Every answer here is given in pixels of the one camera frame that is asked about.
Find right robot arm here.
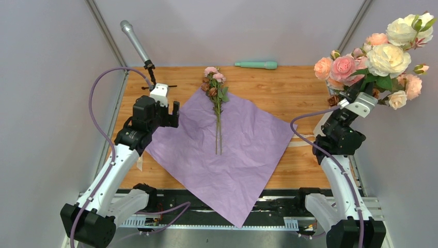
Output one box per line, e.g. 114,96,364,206
295,83,386,247

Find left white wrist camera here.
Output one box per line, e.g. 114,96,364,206
149,83,169,107

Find brown rose stem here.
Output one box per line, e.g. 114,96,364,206
327,88,380,107

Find cream white rose stem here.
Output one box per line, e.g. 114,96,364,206
351,12,437,91

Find silver microphone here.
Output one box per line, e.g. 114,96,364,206
120,20,153,68

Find peach artificial roses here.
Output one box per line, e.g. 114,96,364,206
314,29,433,109

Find teal cylindrical handle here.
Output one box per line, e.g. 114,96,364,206
234,61,277,70

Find pink flower bouquet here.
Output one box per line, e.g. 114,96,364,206
201,67,229,155

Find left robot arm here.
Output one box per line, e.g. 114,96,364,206
60,96,180,247

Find large pink rose stem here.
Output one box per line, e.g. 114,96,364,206
329,48,367,86

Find white ribbed vase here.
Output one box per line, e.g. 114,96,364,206
313,112,332,137

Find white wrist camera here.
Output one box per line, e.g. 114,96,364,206
338,92,378,118
149,83,169,107

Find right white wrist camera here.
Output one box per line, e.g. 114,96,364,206
338,92,378,118

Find pink and purple wrapping paper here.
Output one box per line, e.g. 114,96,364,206
146,89,293,228

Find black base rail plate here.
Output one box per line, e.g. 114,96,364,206
123,189,330,221

